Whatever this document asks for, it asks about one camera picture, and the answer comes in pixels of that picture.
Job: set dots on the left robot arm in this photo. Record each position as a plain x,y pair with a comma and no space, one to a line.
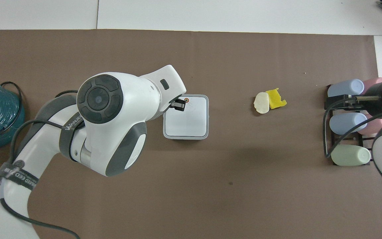
111,132

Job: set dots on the black cup rack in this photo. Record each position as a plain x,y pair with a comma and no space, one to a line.
327,103

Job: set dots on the yellow trash piece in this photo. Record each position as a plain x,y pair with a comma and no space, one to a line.
275,99

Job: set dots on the blue plastic cup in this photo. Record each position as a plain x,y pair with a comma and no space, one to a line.
347,123
345,88

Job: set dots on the green plastic cup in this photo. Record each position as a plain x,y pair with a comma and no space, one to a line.
350,156

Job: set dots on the white bin with grey rim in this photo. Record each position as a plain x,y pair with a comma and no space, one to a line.
186,119

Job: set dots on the pink plastic cup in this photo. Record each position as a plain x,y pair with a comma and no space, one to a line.
376,126
374,81

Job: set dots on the cream white trash piece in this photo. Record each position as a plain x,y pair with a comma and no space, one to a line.
261,103

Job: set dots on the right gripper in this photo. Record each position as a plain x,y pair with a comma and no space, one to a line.
375,99

